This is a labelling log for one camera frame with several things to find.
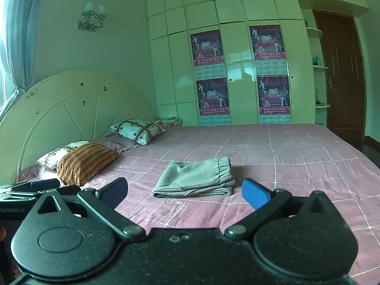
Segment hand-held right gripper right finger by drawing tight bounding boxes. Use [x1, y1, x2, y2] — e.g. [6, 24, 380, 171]
[224, 178, 349, 240]

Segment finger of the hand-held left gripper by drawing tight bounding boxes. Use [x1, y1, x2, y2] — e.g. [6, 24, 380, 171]
[0, 179, 61, 193]
[6, 185, 81, 199]

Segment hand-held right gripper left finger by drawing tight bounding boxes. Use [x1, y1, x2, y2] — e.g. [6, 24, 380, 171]
[22, 177, 146, 240]

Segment grey pants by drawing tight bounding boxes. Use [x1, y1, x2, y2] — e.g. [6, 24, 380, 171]
[152, 157, 236, 199]

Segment orange striped pillow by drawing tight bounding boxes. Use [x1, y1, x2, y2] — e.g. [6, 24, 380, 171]
[56, 142, 119, 186]

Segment white brown patterned pillow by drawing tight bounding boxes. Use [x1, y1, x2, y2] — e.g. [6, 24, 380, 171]
[107, 118, 167, 146]
[36, 140, 90, 170]

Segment pink checked bed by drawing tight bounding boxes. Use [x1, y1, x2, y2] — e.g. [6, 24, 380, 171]
[16, 124, 380, 285]

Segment pink pillow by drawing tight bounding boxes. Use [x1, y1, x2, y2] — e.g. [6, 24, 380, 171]
[89, 133, 140, 153]

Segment white round headboard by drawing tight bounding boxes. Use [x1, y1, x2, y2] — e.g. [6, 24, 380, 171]
[0, 70, 155, 181]

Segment white corner shelf unit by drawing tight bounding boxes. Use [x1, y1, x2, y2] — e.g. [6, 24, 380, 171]
[297, 0, 331, 125]

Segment brown wooden door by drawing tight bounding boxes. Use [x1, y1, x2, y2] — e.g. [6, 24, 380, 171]
[313, 10, 366, 142]

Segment grey curtain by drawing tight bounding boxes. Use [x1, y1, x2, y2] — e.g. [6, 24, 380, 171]
[0, 0, 45, 116]

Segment white wardrobe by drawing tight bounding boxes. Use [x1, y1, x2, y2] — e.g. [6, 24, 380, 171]
[145, 0, 370, 127]

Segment wall poster with calendar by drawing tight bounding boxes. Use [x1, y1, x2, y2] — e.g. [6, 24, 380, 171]
[249, 24, 288, 76]
[257, 75, 292, 124]
[190, 30, 227, 79]
[196, 78, 231, 126]

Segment double wall lamp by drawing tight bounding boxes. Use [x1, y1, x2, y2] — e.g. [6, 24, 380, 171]
[78, 0, 107, 31]

